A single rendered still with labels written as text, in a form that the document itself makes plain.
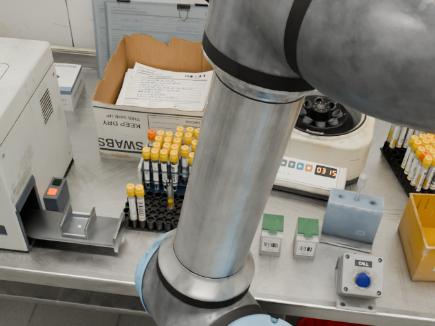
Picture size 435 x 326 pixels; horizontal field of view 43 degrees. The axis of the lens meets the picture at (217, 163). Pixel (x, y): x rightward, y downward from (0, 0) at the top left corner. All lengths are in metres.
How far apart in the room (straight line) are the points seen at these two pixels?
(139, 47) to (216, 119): 0.95
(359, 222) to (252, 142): 0.62
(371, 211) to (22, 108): 0.65
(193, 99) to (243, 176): 0.82
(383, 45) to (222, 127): 0.19
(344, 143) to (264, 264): 0.30
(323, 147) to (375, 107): 0.78
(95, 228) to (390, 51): 0.81
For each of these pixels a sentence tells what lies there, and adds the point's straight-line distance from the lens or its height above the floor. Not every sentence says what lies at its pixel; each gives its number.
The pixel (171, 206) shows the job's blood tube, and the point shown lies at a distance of 1.10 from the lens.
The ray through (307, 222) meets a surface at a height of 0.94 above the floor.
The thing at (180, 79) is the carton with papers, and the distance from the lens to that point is 1.39.
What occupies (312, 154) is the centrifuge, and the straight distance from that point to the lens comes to 1.18.
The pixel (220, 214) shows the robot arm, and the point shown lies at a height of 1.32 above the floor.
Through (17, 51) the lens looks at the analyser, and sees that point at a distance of 1.09.
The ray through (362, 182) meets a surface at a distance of 1.03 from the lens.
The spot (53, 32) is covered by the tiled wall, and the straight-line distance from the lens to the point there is 1.56.
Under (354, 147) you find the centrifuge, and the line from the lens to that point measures 1.16.
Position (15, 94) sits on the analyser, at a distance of 0.99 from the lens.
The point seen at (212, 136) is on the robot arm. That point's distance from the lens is 0.50.
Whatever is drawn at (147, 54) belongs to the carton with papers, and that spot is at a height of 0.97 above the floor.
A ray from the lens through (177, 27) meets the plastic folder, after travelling 1.42.
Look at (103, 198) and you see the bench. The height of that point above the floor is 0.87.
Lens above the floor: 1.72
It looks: 43 degrees down
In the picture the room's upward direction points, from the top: 2 degrees clockwise
